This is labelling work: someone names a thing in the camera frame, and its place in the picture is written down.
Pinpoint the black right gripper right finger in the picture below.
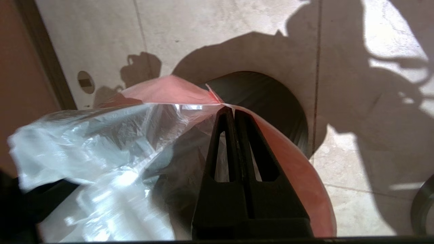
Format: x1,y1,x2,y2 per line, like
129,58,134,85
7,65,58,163
234,109,314,238

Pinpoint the white red-printed plastic bag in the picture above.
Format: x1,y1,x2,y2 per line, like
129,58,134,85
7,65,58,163
7,75,337,242

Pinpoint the grey plastic bin ring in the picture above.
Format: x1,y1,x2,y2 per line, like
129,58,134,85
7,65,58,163
410,175,434,237

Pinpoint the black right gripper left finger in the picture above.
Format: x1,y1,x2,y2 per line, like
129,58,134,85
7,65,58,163
192,106,253,239

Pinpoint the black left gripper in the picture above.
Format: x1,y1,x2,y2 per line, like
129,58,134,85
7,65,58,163
0,169,80,243

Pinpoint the black round trash bin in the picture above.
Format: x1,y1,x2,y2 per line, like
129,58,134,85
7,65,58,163
203,71,310,159

